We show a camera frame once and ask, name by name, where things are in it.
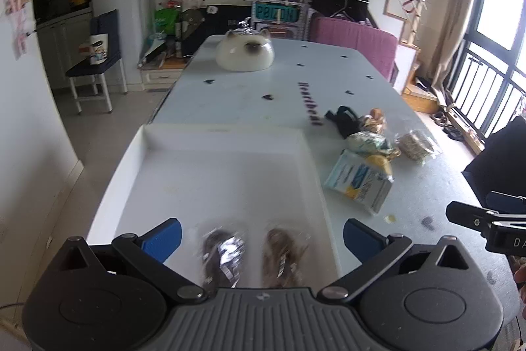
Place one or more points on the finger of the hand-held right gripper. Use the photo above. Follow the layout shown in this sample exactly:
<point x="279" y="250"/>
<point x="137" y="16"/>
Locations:
<point x="466" y="215"/>
<point x="507" y="202"/>

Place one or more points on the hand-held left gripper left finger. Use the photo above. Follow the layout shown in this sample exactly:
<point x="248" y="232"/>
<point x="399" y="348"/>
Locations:
<point x="162" y="239"/>

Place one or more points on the wooden box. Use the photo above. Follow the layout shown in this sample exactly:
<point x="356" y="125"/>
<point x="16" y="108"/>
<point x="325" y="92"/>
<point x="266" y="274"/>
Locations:
<point x="419" y="98"/>

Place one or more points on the white drawer cabinet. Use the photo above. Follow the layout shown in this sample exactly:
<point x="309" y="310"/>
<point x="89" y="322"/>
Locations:
<point x="160" y="76"/>

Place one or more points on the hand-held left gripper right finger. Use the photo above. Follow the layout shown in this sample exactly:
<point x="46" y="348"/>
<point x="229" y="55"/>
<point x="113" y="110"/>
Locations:
<point x="362" y="239"/>

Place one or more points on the black window railing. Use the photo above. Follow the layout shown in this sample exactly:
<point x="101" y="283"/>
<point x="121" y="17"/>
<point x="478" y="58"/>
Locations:
<point x="489" y="88"/>

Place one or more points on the teal sign plate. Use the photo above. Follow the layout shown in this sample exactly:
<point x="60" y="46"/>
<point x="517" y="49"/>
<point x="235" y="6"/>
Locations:
<point x="279" y="12"/>

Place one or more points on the beige curtain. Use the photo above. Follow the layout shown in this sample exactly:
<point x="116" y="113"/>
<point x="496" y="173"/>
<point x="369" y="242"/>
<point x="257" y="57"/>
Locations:
<point x="456" y="14"/>

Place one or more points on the white tray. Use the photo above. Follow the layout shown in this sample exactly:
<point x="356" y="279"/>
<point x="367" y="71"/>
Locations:
<point x="213" y="174"/>

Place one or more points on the person's right hand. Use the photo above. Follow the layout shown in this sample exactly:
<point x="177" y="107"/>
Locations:
<point x="521" y="277"/>

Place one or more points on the white cat plush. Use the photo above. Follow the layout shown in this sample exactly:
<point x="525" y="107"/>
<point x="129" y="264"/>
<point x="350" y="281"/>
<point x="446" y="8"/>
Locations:
<point x="245" y="51"/>

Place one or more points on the black sandal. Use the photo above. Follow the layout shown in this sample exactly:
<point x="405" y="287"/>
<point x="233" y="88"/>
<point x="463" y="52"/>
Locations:
<point x="441" y="118"/>
<point x="454" y="133"/>

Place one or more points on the green bag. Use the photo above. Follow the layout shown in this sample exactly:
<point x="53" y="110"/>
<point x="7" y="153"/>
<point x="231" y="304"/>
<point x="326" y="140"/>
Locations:
<point x="166" y="20"/>

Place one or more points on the dark cloth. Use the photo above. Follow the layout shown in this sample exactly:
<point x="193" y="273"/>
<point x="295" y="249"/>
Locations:
<point x="503" y="157"/>

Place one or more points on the white blue face mask packet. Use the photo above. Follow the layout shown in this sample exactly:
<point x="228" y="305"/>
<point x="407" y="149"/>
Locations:
<point x="357" y="182"/>

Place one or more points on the blue chair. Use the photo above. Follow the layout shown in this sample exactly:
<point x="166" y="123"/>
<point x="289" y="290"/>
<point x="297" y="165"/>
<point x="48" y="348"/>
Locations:
<point x="109" y="30"/>

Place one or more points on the pink cushion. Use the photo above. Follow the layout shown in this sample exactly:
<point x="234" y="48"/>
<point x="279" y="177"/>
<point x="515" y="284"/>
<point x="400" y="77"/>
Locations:
<point x="353" y="42"/>

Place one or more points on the silver ornament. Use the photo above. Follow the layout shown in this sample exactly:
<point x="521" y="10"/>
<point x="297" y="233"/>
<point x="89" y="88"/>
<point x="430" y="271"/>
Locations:
<point x="245" y="25"/>

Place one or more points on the printed paper bag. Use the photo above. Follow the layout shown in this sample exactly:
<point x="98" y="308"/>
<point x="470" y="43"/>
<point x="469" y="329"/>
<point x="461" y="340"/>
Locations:
<point x="98" y="48"/>

